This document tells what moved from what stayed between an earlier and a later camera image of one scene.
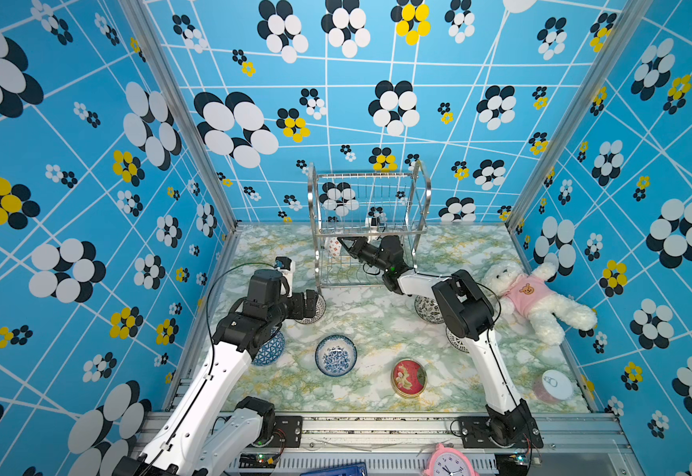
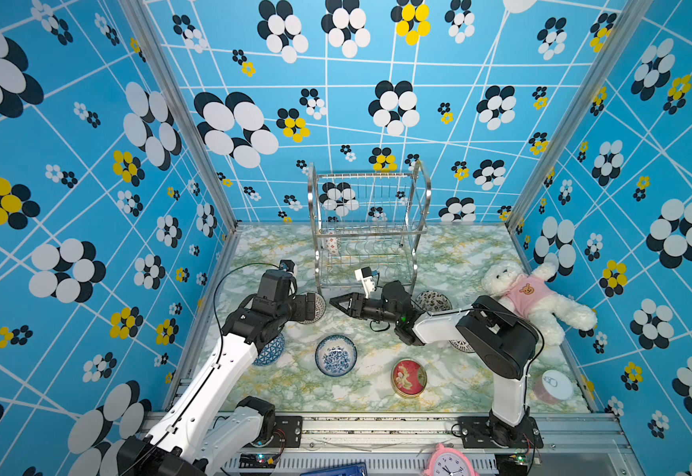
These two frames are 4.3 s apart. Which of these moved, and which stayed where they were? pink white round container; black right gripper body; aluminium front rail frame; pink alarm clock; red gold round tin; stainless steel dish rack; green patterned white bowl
Moved: black right gripper body
Stayed: pink white round container; red gold round tin; green patterned white bowl; stainless steel dish rack; aluminium front rail frame; pink alarm clock
